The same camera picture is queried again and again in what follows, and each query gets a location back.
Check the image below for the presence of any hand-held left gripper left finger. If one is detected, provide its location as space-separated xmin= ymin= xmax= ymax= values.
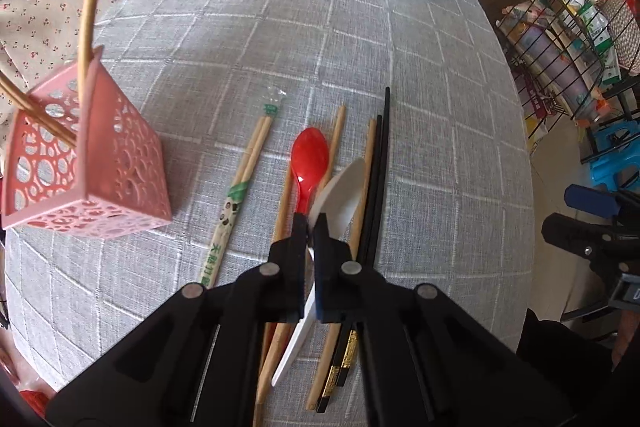
xmin=45 ymin=213 xmax=313 ymax=427

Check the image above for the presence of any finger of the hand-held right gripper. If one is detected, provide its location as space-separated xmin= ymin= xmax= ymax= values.
xmin=564 ymin=184 xmax=622 ymax=219
xmin=542 ymin=211 xmax=640 ymax=273

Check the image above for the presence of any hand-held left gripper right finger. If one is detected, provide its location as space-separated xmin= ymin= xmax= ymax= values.
xmin=314 ymin=212 xmax=576 ymax=427

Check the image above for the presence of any white plastic spoon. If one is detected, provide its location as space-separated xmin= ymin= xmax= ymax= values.
xmin=271 ymin=157 xmax=367 ymax=389

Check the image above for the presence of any disposable chopsticks pair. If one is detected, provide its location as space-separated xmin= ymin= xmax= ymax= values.
xmin=197 ymin=87 xmax=288 ymax=290

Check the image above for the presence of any red plastic spoon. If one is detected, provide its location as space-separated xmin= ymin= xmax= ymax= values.
xmin=262 ymin=127 xmax=331 ymax=363

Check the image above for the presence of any pink perforated utensil basket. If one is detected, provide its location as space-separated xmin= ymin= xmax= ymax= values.
xmin=0 ymin=47 xmax=173 ymax=238

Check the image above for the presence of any person's right hand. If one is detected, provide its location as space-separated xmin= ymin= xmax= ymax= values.
xmin=611 ymin=311 xmax=640 ymax=371

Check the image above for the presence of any blue plastic stool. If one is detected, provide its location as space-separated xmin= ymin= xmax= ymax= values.
xmin=587 ymin=127 xmax=640 ymax=195

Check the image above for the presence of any person's dark clothing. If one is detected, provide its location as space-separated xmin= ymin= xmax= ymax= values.
xmin=515 ymin=307 xmax=640 ymax=427

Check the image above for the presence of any woven basket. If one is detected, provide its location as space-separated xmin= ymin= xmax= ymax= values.
xmin=600 ymin=0 xmax=640 ymax=74

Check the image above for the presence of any red plastic object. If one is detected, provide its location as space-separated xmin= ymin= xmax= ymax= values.
xmin=17 ymin=388 xmax=51 ymax=419

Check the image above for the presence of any cherry print cloth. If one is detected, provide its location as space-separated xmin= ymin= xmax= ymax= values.
xmin=0 ymin=0 xmax=221 ymax=148

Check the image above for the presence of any black wire rack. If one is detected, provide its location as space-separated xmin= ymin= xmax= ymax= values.
xmin=495 ymin=0 xmax=640 ymax=148

